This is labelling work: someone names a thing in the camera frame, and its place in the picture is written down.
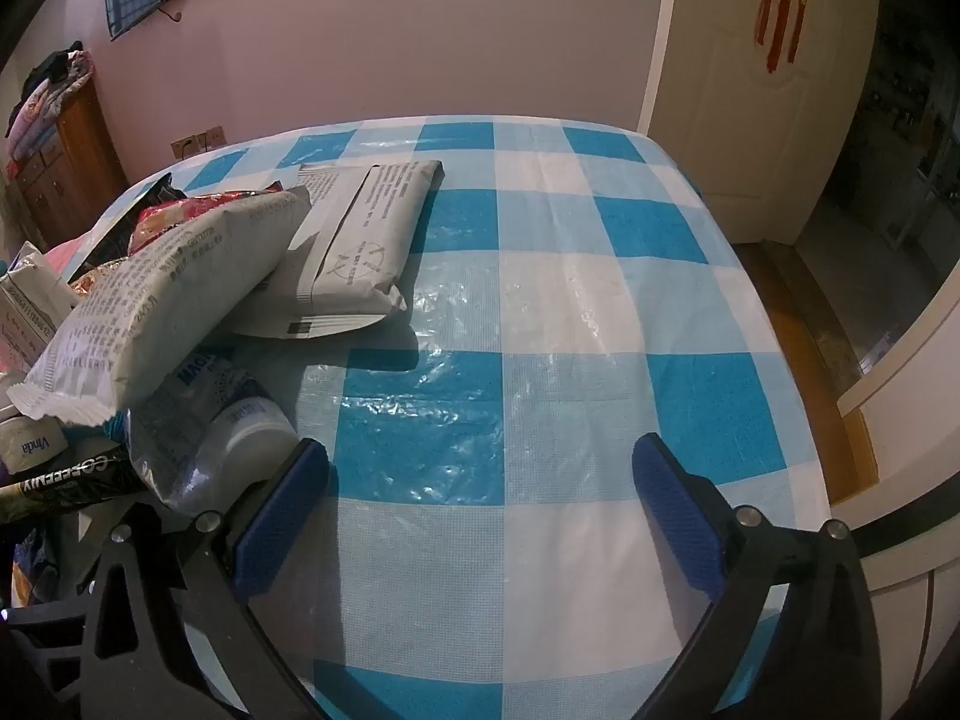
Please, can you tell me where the clear printed plastic bag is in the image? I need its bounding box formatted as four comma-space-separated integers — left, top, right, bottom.
124, 364, 301, 520

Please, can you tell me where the pile of folded clothes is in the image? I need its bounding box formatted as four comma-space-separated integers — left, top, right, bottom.
4, 40, 96, 160

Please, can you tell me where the red snack packet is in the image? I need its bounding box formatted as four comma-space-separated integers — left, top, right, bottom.
126, 191, 290, 257

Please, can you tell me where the white paper carton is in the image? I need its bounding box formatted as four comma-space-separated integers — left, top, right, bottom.
0, 240, 80, 376

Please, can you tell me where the grey-white text-printed snack packet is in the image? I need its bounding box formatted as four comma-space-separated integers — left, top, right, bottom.
6, 186, 313, 430

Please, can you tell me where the white plastic bottle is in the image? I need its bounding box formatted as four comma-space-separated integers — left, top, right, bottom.
196, 396, 299, 485

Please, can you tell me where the white door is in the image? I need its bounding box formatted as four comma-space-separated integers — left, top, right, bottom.
636, 0, 880, 246

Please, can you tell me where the black coffee packet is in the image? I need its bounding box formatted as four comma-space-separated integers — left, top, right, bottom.
0, 441, 149, 527

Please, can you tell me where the pink printed bed sheet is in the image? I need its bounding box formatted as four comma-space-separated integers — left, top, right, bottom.
43, 236, 102, 287

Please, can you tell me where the blue white checkered tablecloth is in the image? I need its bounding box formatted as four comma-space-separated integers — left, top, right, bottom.
71, 114, 833, 720

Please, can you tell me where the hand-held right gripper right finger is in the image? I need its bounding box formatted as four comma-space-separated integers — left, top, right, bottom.
632, 433, 884, 720

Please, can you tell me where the wall socket plate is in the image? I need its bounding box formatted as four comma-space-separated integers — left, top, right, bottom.
170, 124, 227, 160

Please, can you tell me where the white packet with seam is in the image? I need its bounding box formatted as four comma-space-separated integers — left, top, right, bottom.
227, 159, 445, 340

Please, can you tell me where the brown wooden cabinet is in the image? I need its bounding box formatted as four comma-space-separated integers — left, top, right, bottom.
7, 77, 130, 250

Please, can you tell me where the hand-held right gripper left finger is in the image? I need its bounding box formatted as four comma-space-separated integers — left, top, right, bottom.
79, 437, 331, 720

